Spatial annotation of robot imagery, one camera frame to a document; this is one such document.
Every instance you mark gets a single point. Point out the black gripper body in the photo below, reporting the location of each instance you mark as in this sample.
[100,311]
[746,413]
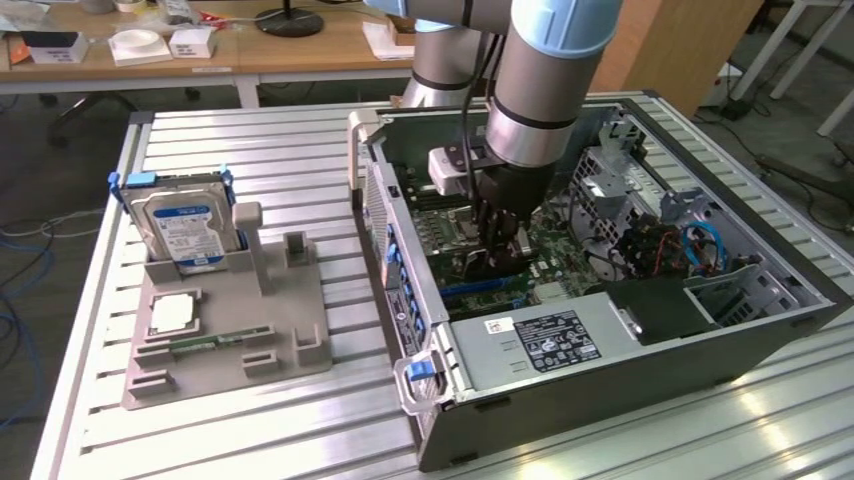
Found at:
[514,190]

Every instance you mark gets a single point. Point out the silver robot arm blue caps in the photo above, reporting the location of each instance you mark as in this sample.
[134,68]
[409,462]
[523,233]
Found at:
[547,75]

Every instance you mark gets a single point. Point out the blue expansion slot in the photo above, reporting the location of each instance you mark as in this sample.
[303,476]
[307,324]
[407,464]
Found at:
[461,291]

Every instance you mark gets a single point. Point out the CPU socket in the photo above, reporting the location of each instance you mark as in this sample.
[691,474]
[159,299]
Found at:
[463,220]

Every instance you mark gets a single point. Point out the green motherboard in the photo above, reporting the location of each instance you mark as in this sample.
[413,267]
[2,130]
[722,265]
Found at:
[563,250]

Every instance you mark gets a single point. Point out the silver chipset heat sink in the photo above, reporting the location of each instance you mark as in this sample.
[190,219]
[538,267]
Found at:
[553,292]

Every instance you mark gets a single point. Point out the silver perforated drive cage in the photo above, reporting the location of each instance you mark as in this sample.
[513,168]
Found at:
[601,165]

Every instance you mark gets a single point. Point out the grey power supply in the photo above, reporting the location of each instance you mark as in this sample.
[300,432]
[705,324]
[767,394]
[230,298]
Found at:
[567,340]

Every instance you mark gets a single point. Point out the blue side panel latch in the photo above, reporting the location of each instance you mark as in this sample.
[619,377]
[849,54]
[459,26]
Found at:
[419,372]

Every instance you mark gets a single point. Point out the white paper box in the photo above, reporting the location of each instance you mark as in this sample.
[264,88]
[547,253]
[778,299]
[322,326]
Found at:
[387,42]

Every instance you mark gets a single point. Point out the wooden cabinet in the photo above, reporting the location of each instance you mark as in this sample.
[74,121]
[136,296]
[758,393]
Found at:
[667,50]

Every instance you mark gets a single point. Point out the black power adapter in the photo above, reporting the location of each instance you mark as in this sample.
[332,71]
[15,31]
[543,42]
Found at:
[735,110]

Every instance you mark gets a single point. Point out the black open PC case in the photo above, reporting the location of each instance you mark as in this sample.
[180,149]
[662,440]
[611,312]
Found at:
[667,400]

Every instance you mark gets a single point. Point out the grey disk bay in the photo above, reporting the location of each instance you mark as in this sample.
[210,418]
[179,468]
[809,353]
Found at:
[767,295]

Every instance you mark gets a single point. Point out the grey parts rack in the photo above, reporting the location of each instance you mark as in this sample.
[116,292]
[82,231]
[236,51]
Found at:
[267,370]

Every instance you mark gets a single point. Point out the black floor stand base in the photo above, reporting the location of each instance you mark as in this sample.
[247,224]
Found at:
[801,172]

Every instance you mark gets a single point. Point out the black round lamp base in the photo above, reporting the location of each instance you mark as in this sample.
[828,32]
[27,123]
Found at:
[290,24]

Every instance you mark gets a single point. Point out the green RAM stick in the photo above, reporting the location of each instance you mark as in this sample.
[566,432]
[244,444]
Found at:
[207,342]

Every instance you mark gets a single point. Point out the silver CPU chip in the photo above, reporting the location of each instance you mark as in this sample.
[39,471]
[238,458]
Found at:
[174,312]

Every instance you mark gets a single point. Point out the black office chair base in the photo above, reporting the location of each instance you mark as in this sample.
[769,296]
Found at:
[192,94]

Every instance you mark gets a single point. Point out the white labelled cardboard box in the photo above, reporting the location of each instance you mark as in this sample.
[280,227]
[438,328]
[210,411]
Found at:
[192,42]

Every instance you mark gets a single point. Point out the white box round bowl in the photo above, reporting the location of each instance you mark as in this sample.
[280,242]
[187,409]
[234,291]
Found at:
[140,47]

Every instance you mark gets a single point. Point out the white tape roll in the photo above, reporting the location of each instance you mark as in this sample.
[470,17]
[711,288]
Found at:
[118,6]

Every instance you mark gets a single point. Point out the wooden desk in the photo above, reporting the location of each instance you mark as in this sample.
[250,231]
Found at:
[67,71]

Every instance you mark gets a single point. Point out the grey cup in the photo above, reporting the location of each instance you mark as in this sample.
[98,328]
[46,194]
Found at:
[99,6]

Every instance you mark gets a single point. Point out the white box dark lid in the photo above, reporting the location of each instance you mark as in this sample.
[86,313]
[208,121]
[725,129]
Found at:
[54,47]

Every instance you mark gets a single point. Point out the small orange box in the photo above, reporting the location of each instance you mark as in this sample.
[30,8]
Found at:
[20,55]

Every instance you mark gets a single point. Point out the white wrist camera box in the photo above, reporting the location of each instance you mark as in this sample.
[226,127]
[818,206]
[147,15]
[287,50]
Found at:
[447,175]

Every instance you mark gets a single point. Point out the hard disk blue bracket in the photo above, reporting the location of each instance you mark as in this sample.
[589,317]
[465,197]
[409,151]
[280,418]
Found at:
[187,225]

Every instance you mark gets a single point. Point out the white table frame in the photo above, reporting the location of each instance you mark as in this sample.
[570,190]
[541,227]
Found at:
[765,46]

